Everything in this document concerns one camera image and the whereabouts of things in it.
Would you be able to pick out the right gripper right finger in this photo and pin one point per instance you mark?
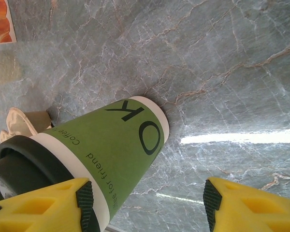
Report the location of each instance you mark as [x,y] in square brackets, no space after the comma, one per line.
[256,210]

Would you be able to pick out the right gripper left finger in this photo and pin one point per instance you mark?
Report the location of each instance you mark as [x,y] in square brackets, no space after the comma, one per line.
[38,207]

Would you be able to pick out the black cup lid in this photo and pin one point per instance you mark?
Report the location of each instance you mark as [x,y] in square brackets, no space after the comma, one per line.
[26,164]

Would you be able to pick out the brown cardboard cup carrier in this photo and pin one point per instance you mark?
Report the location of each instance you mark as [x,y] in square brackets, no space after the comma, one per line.
[33,118]

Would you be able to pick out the green paper coffee cup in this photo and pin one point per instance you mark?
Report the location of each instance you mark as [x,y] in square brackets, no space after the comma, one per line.
[116,149]

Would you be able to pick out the printed paper bag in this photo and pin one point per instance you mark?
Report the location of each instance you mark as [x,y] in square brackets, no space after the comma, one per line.
[1,21]

